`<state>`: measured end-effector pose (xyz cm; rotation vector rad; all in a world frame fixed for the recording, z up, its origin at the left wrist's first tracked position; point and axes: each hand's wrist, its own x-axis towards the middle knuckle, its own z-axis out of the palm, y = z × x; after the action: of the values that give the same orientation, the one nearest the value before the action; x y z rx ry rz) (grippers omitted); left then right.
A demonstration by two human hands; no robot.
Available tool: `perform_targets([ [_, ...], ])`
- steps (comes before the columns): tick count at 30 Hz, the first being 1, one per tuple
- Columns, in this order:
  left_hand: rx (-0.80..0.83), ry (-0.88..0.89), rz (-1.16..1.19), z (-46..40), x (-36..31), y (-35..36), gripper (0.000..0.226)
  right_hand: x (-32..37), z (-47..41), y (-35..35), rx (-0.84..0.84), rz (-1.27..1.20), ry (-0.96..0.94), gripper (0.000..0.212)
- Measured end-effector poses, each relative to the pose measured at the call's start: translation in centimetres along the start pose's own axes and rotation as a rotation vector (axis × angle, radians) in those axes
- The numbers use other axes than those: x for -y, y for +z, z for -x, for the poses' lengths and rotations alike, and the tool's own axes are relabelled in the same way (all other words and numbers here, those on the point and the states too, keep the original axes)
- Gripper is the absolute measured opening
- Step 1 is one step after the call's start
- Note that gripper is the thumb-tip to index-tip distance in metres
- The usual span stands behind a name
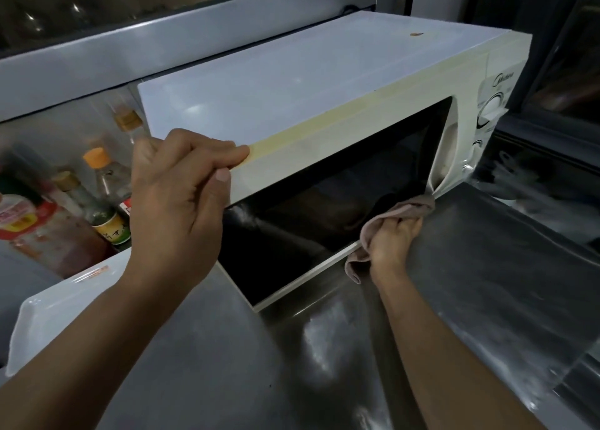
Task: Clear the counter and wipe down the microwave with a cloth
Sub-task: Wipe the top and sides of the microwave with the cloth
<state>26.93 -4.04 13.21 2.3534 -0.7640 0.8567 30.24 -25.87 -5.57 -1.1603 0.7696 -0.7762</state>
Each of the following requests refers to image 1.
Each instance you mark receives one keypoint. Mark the person's left hand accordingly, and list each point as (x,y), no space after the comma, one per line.
(178,209)

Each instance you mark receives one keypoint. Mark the person's right hand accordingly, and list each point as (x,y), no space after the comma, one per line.
(394,244)

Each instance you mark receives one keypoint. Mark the brown cleaning cloth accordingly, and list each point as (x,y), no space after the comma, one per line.
(370,228)

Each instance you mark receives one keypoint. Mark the dark sauce bottle orange cap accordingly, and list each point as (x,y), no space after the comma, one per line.
(110,176)

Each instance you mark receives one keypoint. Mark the small green glass bottle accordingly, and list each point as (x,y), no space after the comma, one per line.
(98,214)

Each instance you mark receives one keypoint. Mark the clear bottle green label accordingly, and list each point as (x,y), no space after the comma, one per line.
(129,122)

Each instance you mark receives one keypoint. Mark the red sauce bottle orange cap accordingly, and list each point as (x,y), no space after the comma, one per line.
(47,237)

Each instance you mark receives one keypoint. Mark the white rectangular plate orange print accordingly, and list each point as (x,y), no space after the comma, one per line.
(51,312)

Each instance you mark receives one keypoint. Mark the white microwave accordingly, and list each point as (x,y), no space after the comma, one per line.
(281,78)

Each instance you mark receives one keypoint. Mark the person's left forearm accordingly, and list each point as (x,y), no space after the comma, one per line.
(84,364)

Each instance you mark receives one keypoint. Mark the person's right forearm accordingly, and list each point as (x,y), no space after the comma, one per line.
(436,359)

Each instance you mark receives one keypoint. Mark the stainless steel table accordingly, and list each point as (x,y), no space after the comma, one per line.
(468,265)

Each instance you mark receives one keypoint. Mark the glass display fridge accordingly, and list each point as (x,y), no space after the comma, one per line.
(562,68)

